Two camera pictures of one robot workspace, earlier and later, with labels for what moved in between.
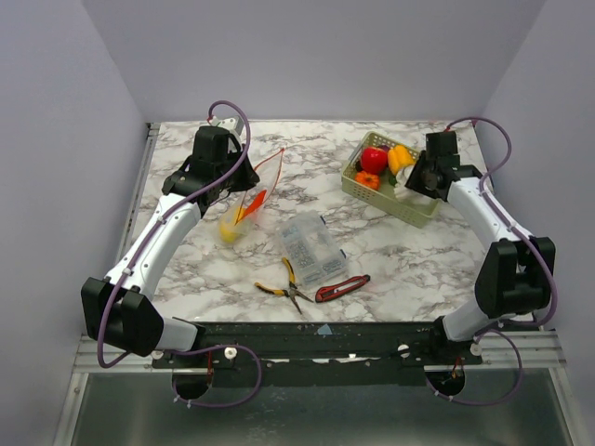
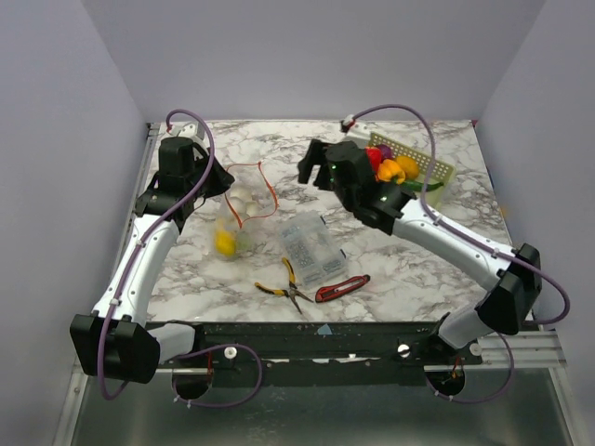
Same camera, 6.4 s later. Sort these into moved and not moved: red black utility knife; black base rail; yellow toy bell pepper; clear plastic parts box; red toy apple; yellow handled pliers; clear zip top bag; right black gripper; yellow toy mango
Moved: yellow toy mango; right black gripper; yellow toy bell pepper; clear zip top bag
Not moved: red black utility knife; yellow handled pliers; black base rail; clear plastic parts box; red toy apple
